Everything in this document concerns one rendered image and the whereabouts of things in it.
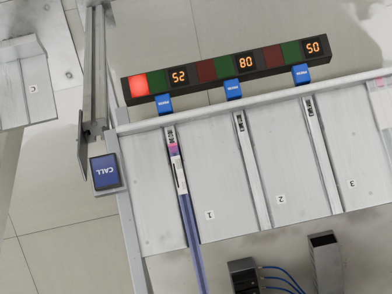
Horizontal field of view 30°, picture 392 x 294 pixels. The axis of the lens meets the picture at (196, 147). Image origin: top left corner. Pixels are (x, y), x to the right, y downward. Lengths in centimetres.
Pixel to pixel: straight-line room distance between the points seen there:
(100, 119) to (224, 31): 72
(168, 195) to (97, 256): 106
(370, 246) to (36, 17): 94
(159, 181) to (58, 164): 90
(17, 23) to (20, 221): 57
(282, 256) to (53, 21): 80
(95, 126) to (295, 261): 49
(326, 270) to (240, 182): 37
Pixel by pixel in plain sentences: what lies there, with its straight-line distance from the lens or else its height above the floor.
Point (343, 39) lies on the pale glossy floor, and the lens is 194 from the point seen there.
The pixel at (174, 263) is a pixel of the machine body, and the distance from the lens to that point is 141.
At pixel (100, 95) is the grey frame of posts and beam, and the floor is 55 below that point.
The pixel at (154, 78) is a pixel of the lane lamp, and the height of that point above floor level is 65.
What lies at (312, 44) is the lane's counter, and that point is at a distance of 120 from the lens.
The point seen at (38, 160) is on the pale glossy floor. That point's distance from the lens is 199.
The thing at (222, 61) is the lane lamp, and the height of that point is 65.
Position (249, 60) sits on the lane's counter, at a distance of 118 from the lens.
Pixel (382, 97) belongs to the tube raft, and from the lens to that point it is 116.
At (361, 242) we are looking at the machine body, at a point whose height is 62.
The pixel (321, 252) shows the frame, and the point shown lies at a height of 66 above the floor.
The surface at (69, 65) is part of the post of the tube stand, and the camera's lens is 186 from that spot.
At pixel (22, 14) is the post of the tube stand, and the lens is 182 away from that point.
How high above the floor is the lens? 174
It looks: 61 degrees down
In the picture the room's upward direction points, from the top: 166 degrees clockwise
